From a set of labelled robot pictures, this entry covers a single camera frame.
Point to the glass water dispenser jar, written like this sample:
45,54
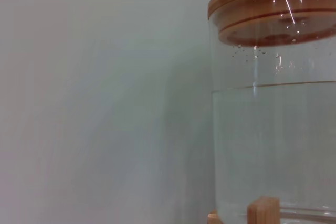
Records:
275,129

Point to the wooden dispenser stand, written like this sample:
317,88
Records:
262,211

